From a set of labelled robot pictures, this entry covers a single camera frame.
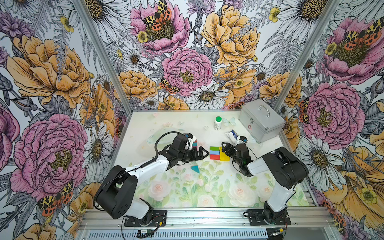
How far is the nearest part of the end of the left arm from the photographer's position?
2.42 ft

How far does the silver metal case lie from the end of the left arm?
17.1 inches

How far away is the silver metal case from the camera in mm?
959
